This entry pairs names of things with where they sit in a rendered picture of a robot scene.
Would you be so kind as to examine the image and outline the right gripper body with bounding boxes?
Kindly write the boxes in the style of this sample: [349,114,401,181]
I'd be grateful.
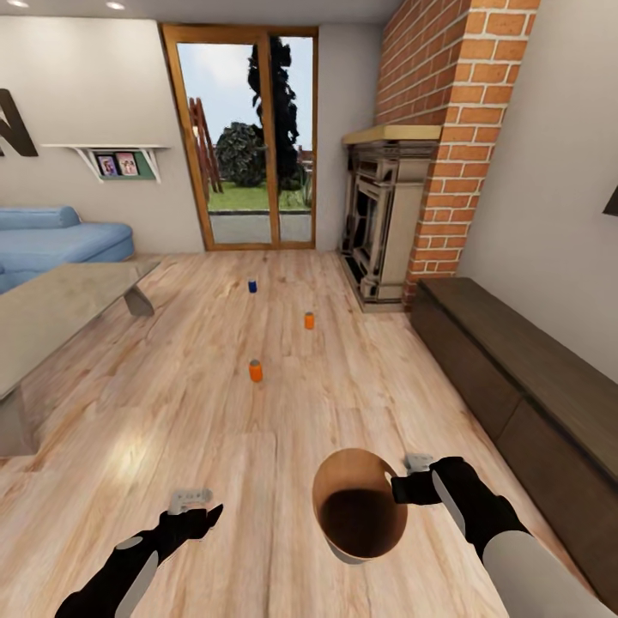
[391,470,437,506]

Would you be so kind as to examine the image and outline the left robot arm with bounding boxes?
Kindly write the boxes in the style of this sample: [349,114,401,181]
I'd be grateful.
[55,488,223,618]

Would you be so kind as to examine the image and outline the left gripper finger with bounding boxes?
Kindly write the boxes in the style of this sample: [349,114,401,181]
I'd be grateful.
[207,504,223,530]

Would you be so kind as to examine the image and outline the trash can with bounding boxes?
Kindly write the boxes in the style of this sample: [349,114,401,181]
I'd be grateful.
[312,448,409,565]

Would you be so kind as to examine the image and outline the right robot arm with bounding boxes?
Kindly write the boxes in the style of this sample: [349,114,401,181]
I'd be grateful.
[391,453,618,618]

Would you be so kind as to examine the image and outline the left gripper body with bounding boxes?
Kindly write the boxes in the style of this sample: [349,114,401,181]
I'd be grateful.
[159,509,207,552]

